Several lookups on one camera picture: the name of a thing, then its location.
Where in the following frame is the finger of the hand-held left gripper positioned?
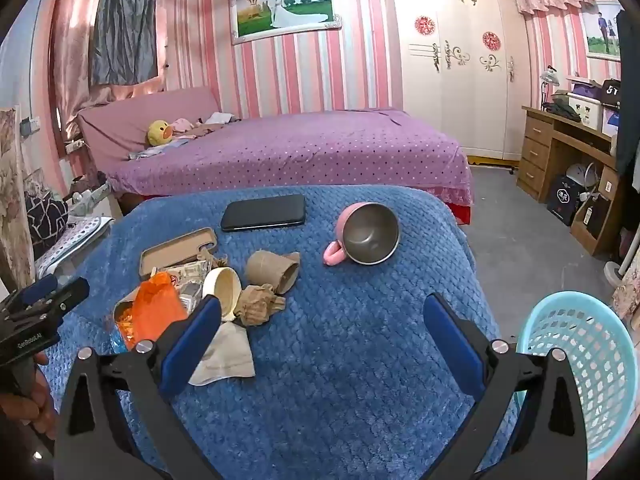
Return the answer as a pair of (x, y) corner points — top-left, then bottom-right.
(0, 274), (60, 313)
(7, 276), (92, 328)

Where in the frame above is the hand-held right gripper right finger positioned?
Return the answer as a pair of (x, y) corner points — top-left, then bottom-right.
(422, 292), (588, 480)

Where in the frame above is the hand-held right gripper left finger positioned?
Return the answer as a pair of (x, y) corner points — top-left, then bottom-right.
(54, 296), (223, 480)

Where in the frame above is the white tissue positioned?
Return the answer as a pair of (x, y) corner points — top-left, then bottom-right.
(187, 321), (257, 387)

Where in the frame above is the silver foil wrapper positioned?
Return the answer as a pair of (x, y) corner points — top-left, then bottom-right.
(177, 282), (207, 312)

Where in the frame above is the orange plastic lid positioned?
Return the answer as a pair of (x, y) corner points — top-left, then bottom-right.
(131, 271), (189, 352)

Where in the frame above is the cream paper cup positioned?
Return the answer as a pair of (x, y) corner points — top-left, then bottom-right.
(201, 266), (243, 323)

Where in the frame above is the printed paper wrapper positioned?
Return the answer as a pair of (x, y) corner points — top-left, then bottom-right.
(167, 259), (211, 286)

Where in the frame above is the brown paper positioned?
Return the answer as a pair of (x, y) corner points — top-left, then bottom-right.
(235, 283), (287, 330)

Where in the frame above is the cardboard tube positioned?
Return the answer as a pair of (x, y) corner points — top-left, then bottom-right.
(245, 250), (302, 296)

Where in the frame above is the light blue plastic basket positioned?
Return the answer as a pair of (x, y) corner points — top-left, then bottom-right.
(515, 291), (633, 466)

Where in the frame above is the person's left hand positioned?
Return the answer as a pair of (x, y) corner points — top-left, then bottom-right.
(0, 352), (60, 438)

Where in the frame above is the polka-dot mat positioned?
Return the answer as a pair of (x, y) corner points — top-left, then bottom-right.
(35, 216), (116, 276)

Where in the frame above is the black white patterned bag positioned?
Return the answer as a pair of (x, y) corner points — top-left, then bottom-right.
(25, 192), (69, 246)

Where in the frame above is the floral curtain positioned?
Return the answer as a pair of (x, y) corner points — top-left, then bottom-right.
(0, 107), (36, 291)

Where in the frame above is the brown phone case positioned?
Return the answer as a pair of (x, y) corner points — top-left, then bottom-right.
(138, 227), (219, 281)

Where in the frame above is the nightstand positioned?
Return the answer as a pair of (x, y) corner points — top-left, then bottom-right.
(65, 175), (123, 221)

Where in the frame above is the blue fleece blanket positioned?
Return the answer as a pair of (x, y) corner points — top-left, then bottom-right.
(37, 185), (526, 480)

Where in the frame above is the pink steel-lined mug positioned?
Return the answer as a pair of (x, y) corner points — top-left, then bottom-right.
(322, 202), (402, 267)

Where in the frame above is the black smartphone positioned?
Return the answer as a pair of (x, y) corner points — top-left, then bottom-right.
(220, 194), (307, 233)

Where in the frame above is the white fan base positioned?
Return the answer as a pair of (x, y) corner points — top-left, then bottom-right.
(602, 260), (631, 291)

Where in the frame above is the black shopping bag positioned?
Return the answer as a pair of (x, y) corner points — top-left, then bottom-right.
(546, 175), (583, 227)

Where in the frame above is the floral cloth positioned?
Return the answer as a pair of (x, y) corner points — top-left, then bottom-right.
(612, 260), (640, 321)

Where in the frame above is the yellow duck plush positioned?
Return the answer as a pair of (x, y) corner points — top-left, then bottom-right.
(146, 120), (175, 148)

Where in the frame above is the pink covered headboard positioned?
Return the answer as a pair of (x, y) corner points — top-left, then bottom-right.
(75, 86), (223, 161)

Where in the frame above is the brown garment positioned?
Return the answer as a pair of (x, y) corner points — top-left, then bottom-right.
(177, 122), (227, 139)

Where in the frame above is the wooden desk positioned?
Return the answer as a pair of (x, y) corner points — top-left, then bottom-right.
(516, 105), (631, 256)

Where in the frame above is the purple polka-dot bed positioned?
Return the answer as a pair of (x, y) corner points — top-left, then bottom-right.
(102, 109), (475, 208)

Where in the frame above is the pink patterned curtain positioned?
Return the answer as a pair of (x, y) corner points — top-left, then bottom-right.
(50, 0), (166, 126)

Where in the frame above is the white wardrobe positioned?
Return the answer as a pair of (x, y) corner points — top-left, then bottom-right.
(385, 0), (533, 161)

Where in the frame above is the dark clothes pile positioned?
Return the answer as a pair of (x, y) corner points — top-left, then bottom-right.
(542, 102), (583, 123)

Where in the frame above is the white storage box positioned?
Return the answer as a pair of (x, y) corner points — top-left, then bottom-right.
(567, 91), (606, 131)

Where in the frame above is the grey curtain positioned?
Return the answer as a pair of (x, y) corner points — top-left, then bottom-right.
(90, 0), (163, 86)

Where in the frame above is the hanging dark garment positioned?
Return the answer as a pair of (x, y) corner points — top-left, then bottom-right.
(615, 10), (640, 186)

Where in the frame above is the framed couple wall photo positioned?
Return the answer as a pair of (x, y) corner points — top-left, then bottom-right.
(580, 2), (626, 63)

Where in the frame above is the framed wedding wall photo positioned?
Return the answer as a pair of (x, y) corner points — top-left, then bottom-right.
(229, 0), (342, 45)

